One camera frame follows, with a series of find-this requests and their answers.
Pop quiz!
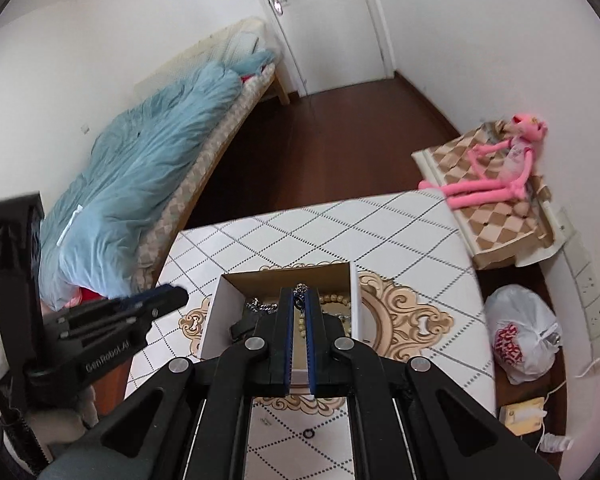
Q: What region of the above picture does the white cardboard box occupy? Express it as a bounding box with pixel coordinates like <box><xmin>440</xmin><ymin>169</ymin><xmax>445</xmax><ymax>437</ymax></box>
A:
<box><xmin>198</xmin><ymin>262</ymin><xmax>362</xmax><ymax>398</ymax></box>

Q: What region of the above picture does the bed with checkered mattress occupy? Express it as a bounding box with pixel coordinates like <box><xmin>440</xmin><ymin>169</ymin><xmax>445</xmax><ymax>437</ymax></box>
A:
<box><xmin>134</xmin><ymin>18</ymin><xmax>290</xmax><ymax>290</ymax></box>

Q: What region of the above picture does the white door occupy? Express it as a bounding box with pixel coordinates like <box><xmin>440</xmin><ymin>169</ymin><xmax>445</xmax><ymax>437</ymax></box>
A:
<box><xmin>260</xmin><ymin>0</ymin><xmax>391</xmax><ymax>96</ymax></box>

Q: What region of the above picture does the white pillow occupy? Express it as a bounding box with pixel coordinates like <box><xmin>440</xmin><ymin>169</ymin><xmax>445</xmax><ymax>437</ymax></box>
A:
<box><xmin>209</xmin><ymin>18</ymin><xmax>266</xmax><ymax>66</ymax></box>

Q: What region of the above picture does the white plastic bag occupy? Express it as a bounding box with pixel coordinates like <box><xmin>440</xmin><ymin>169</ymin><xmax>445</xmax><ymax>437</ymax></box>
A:
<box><xmin>484</xmin><ymin>285</ymin><xmax>562</xmax><ymax>386</ymax></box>

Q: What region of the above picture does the red blanket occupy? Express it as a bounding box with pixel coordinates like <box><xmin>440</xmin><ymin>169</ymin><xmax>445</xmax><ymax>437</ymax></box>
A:
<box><xmin>64</xmin><ymin>287</ymin><xmax>104</xmax><ymax>308</ymax></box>

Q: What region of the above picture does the pink panther plush toy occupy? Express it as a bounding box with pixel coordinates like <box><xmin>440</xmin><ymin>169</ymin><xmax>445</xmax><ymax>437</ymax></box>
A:
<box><xmin>414</xmin><ymin>114</ymin><xmax>548</xmax><ymax>217</ymax></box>

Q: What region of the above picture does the wooden bead bracelet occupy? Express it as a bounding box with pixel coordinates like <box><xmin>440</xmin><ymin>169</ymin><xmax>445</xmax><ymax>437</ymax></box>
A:
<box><xmin>299</xmin><ymin>292</ymin><xmax>352</xmax><ymax>340</ymax></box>

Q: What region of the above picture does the black smart band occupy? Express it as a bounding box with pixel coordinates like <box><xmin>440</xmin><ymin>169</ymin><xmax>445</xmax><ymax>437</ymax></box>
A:
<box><xmin>230</xmin><ymin>310</ymin><xmax>262</xmax><ymax>344</ymax></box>

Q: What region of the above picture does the white charger plug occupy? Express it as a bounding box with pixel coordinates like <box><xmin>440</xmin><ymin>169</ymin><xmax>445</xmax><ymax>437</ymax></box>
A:
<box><xmin>535</xmin><ymin>432</ymin><xmax>573</xmax><ymax>454</ymax></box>

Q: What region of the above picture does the white wall power strip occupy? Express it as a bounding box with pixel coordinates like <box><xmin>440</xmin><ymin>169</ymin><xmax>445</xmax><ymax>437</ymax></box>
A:
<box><xmin>557</xmin><ymin>207</ymin><xmax>600</xmax><ymax>378</ymax></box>

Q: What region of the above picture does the patterned white tablecloth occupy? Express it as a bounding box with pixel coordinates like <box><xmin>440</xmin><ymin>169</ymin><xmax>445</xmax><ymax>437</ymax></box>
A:
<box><xmin>124</xmin><ymin>188</ymin><xmax>498</xmax><ymax>480</ymax></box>

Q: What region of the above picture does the beige tissue box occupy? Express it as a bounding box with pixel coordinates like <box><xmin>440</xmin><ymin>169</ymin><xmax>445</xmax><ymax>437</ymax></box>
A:
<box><xmin>498</xmin><ymin>396</ymin><xmax>547</xmax><ymax>437</ymax></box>

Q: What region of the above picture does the silver chain necklace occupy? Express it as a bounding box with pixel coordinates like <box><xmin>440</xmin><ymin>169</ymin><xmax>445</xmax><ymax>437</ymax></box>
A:
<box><xmin>244</xmin><ymin>283</ymin><xmax>310</xmax><ymax>316</ymax></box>

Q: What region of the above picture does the light blue duvet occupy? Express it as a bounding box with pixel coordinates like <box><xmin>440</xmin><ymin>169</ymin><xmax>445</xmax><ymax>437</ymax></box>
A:
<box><xmin>38</xmin><ymin>49</ymin><xmax>275</xmax><ymax>311</ymax></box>

